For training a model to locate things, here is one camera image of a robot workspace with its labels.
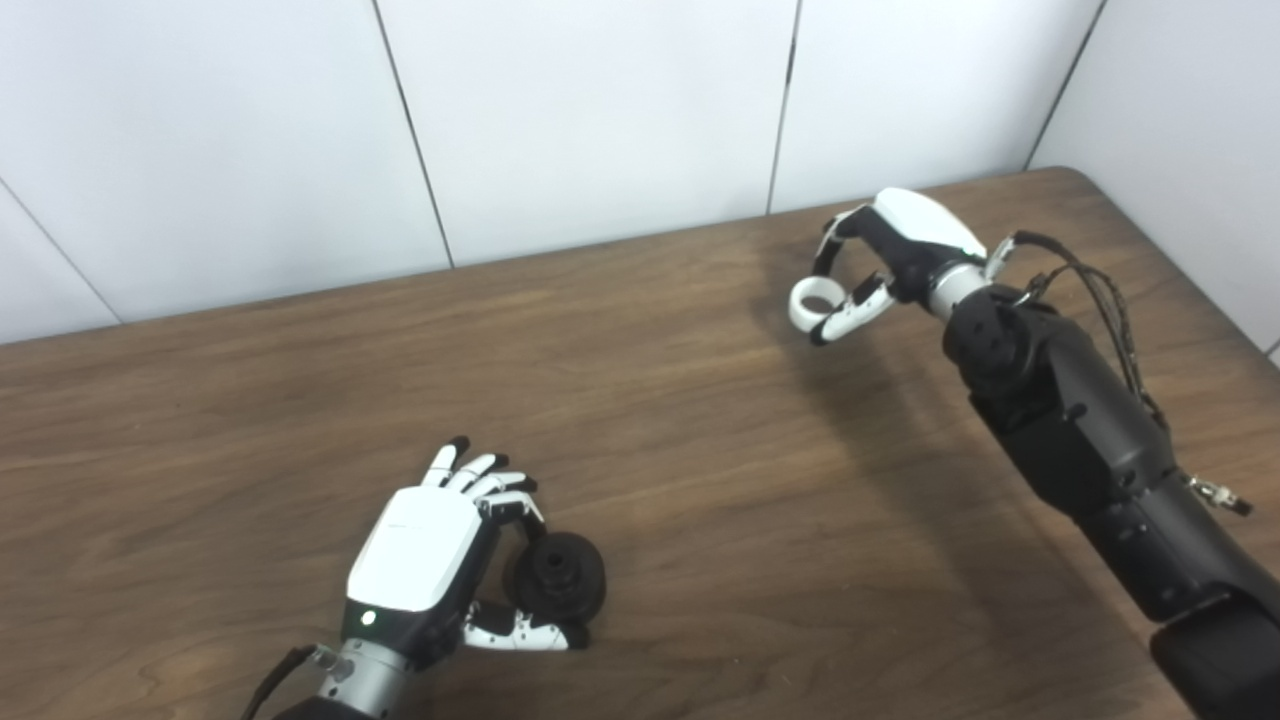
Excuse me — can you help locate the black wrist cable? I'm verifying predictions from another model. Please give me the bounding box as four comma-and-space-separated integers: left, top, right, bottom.
238, 645, 321, 720
984, 229, 1255, 519

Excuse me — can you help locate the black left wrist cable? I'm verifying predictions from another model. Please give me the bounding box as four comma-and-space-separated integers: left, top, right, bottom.
238, 645, 321, 720

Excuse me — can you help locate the round black part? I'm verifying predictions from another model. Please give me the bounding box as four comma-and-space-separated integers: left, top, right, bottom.
504, 531, 609, 627

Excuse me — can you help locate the white ring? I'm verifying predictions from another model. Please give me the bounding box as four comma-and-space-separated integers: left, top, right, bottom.
787, 275, 852, 334

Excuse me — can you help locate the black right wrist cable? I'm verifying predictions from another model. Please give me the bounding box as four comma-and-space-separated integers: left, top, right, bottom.
984, 229, 1255, 519

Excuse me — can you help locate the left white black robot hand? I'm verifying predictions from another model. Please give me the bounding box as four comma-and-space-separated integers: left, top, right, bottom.
341, 435, 592, 672

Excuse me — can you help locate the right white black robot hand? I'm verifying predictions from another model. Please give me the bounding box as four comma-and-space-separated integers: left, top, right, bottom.
807, 186, 993, 348

